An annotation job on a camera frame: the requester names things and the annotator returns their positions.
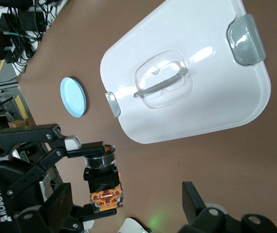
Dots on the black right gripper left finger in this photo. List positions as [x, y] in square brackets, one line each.
[58, 201]

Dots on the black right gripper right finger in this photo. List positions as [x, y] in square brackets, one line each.
[194, 206]

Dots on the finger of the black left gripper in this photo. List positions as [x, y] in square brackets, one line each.
[85, 216]

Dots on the orange and black push-button switch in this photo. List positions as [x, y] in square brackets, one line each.
[104, 179]

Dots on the brown cardboard box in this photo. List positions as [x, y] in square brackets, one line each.
[19, 123]

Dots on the light blue round plate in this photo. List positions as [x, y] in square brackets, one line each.
[71, 97]

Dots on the black equipment box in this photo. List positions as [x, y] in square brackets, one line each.
[19, 20]
[0, 46]

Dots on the white lidded storage box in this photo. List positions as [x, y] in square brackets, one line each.
[201, 109]

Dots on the aluminium workbench frame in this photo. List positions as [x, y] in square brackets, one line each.
[0, 87]

